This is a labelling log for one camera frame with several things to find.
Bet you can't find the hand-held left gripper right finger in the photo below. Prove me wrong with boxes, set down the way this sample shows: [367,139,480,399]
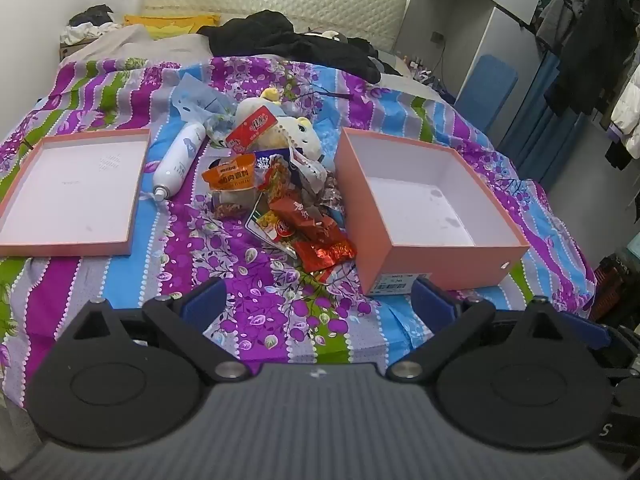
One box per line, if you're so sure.
[387,276,593,383]

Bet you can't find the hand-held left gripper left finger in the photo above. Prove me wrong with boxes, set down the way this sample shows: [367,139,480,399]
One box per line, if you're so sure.
[50,276,248,384]

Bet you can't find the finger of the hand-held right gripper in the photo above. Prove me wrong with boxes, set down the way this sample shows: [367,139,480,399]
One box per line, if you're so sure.
[564,314,613,352]

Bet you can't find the pink cardboard box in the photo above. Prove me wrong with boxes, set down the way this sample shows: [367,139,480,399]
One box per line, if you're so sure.
[333,127,531,296]

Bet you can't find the green yellow snack packet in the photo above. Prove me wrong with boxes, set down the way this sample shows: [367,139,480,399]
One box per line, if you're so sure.
[245,194,301,257]

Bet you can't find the shiny red snack packet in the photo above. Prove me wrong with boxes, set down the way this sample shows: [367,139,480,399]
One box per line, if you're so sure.
[294,229,358,274]

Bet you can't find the dark red snack packet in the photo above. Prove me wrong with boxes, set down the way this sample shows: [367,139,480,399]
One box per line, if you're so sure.
[270,196,327,242]

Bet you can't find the orange snack packet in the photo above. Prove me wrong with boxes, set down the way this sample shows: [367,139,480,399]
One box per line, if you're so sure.
[202,154,259,192]

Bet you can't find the purple floral striped blanket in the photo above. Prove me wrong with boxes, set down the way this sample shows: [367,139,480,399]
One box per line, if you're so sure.
[0,55,599,413]

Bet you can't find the crinkled clear snack packets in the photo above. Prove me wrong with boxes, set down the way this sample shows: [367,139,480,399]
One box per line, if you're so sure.
[309,179,347,222]

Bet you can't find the white spray bottle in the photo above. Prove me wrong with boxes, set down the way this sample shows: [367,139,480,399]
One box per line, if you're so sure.
[152,123,207,203]

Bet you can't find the blue snack packet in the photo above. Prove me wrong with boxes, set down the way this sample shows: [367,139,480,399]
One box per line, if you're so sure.
[254,148,294,197]

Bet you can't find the clear brown print snack packet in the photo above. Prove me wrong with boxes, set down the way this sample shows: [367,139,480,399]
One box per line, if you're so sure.
[289,146,329,197]

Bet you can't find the pink box lid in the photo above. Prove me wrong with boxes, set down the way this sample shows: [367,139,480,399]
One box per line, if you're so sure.
[0,128,152,257]

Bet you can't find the red label snack packet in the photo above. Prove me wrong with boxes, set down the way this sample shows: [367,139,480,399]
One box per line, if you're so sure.
[225,105,279,154]

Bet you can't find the cream plush toy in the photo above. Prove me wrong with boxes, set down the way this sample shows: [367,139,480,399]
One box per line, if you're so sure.
[235,87,327,162]

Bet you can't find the light blue plastic bag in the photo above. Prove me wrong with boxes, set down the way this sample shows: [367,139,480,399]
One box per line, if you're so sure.
[172,72,237,128]

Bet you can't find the blue curtain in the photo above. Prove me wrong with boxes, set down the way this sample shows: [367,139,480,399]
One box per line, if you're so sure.
[499,50,568,184]

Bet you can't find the blue chair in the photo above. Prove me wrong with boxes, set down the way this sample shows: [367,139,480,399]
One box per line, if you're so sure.
[454,54,519,130]

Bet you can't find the white hanging jacket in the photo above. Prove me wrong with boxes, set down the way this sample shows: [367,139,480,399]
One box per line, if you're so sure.
[609,66,640,142]

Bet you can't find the grey blanket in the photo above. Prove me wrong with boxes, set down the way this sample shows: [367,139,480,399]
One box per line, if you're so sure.
[62,24,214,64]

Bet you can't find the black clothes pile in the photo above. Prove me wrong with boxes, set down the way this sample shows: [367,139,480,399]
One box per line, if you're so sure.
[197,10,397,84]

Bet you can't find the black hanging jacket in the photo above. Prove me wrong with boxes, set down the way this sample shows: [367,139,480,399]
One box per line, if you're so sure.
[544,0,639,117]

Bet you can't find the yellow pillow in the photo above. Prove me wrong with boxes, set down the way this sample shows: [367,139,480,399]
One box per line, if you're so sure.
[123,12,221,41]

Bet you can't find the white wardrobe cabinet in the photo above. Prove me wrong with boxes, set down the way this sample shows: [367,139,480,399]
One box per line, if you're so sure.
[394,0,553,151]

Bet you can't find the nightstand with clothes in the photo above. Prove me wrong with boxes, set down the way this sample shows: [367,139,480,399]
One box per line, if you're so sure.
[59,4,124,62]

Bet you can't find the grey hanging jacket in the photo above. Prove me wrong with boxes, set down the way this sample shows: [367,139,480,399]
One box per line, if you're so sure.
[537,0,594,54]

